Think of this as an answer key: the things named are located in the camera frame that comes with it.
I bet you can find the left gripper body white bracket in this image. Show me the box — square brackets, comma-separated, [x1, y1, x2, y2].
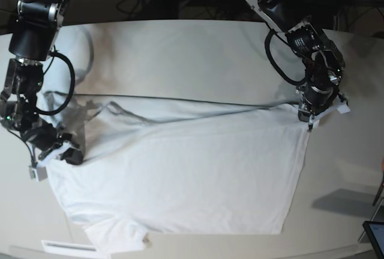
[298, 89, 350, 132]

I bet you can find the white label strip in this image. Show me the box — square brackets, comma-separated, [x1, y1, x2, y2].
[41, 240, 96, 252]

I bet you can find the white T-shirt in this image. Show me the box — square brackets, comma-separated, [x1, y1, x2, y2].
[46, 98, 309, 254]

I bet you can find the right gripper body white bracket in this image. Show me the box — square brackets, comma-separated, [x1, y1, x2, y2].
[28, 124, 81, 161]

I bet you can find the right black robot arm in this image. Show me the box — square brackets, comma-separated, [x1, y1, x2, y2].
[1, 0, 83, 168]

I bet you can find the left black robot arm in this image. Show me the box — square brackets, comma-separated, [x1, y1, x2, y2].
[244, 0, 345, 131]

